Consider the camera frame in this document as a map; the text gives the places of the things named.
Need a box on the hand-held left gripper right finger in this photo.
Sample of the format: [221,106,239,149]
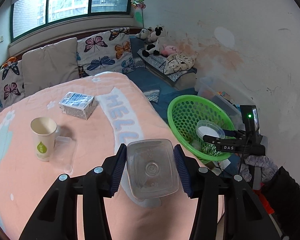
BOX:
[173,144,283,240]

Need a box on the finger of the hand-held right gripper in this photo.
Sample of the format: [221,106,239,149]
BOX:
[202,134,225,145]
[224,129,247,138]

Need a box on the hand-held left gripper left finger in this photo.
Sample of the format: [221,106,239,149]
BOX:
[19,142,127,240]

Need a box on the clear round plastic lid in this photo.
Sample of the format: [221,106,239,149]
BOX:
[196,120,225,139]

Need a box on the clear plastic bottle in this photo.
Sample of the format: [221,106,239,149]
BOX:
[126,139,180,200]

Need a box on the green perforated plastic basket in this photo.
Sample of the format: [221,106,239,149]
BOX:
[167,94,237,162]

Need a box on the white blue milk carton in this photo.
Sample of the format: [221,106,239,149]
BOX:
[59,92,98,120]

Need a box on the white paper cup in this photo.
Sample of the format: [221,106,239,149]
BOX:
[31,117,58,162]

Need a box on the person's right forearm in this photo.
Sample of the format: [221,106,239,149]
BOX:
[261,166,300,240]

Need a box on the person's right hand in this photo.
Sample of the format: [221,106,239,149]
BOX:
[239,154,278,183]

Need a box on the clear plastic storage box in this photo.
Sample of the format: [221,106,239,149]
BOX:
[194,76,240,120]

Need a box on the red plastic stool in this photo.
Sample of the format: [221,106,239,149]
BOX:
[255,189,275,214]

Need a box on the grey patterned cloth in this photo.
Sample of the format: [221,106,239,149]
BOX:
[142,89,162,103]

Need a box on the spotted cream cloth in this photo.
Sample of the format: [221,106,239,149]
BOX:
[164,52,197,75]

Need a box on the blue sofa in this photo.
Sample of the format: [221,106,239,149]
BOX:
[120,35,198,124]

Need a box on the checkered grey mat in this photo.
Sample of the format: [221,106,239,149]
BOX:
[137,49,198,90]

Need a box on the pink plush toy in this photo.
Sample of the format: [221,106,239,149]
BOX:
[159,44,181,56]

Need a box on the black white cow plush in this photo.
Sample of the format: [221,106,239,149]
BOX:
[142,26,168,57]

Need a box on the large butterfly print pillow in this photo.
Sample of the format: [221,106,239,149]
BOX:
[76,27,136,78]

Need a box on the plain grey pillow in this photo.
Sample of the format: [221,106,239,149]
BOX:
[22,37,80,96]

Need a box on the grey plush toy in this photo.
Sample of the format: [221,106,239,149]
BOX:
[136,29,154,40]

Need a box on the small butterfly print pillow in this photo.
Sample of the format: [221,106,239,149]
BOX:
[0,60,25,117]

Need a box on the orange plush toy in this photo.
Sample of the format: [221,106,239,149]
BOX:
[0,57,17,68]

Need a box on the colourful pinwheel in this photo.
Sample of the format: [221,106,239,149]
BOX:
[130,0,147,29]

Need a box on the green framed window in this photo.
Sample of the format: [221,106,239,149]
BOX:
[10,0,137,39]

